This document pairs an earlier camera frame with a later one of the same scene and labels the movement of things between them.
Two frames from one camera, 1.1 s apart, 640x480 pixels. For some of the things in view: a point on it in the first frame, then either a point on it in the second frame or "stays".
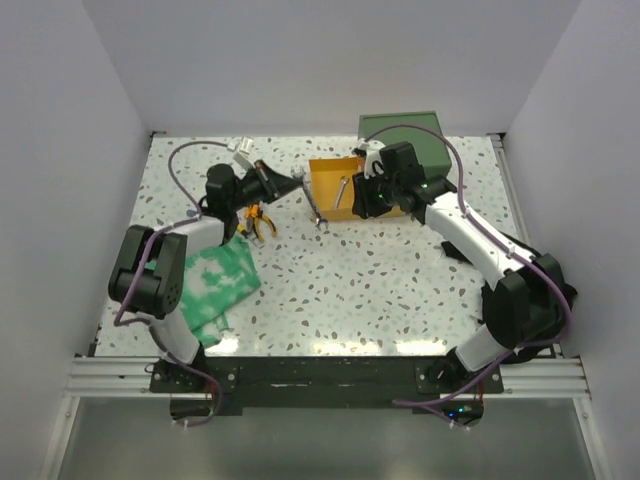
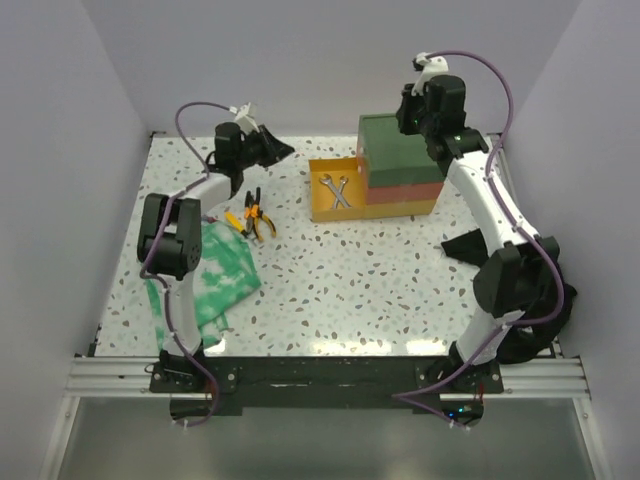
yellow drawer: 325,178 stays
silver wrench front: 343,182 stays
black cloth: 530,308 stays
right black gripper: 363,205 -> 409,102
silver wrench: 300,174 -> 328,181
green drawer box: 420,129 stays
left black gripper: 280,185 -> 274,149
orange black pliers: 253,211 stays
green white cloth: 215,279 stays
